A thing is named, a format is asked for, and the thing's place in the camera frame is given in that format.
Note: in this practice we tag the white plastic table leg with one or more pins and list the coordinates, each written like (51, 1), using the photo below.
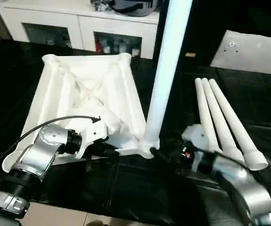
(205, 108)
(168, 61)
(234, 122)
(218, 117)

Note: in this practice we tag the white plastic table top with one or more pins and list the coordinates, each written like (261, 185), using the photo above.
(79, 94)

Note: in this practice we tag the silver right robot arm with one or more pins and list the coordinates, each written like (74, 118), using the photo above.
(241, 183)

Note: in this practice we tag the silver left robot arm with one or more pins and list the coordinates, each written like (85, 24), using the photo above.
(36, 160)

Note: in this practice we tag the black work mat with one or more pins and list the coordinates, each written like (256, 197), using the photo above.
(126, 188)

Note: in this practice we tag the small tan label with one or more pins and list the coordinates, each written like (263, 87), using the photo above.
(190, 55)

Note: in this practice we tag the white plastic bag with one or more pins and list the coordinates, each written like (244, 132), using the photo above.
(253, 52)

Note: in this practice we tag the white cabinet with glass doors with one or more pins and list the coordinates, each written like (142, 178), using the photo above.
(55, 23)

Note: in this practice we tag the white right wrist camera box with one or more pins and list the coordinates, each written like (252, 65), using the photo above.
(194, 136)

